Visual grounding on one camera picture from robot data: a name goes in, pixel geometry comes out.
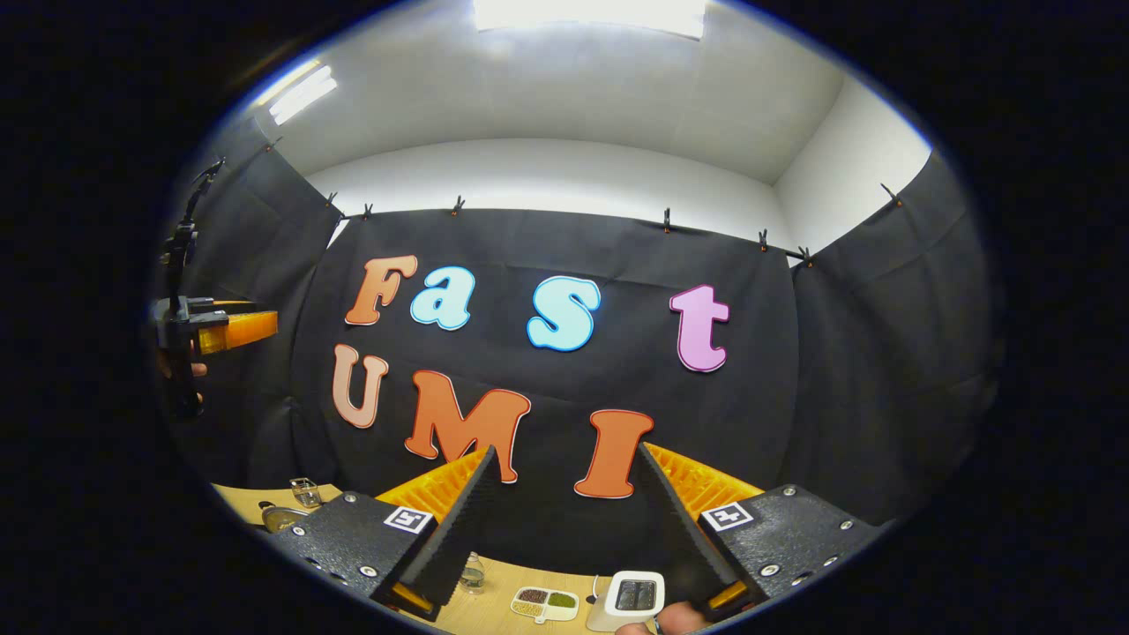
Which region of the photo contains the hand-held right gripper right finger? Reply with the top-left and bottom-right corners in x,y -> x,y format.
637,441 -> 883,616

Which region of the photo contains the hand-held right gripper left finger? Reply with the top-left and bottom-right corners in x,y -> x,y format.
269,445 -> 504,623

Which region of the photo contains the white toaster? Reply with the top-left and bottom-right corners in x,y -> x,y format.
586,570 -> 666,633

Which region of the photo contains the white divided dish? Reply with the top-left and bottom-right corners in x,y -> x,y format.
511,586 -> 581,625

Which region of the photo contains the narrow ceiling light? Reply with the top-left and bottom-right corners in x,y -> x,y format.
255,59 -> 340,127

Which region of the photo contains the black backdrop cloth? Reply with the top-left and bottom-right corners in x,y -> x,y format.
146,132 -> 1006,583

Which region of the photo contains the row of black cloth clips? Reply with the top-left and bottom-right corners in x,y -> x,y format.
265,132 -> 905,265

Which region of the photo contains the large ceiling light panel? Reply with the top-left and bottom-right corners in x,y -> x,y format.
473,0 -> 707,41

